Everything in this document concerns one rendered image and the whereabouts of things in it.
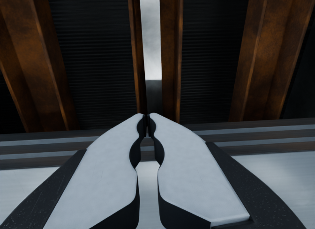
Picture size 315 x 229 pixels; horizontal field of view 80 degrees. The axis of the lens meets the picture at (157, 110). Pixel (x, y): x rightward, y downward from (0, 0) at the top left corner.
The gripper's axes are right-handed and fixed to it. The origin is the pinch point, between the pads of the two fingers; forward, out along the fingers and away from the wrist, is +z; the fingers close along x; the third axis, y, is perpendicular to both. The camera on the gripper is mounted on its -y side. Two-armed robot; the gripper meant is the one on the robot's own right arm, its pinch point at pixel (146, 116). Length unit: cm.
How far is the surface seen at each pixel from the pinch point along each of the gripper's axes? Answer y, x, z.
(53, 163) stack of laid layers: 9.0, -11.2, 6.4
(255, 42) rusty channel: -1.6, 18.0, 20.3
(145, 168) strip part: 10.1, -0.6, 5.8
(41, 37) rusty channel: -3.4, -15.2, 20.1
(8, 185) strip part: 11.5, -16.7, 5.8
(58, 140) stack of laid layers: 7.9, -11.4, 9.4
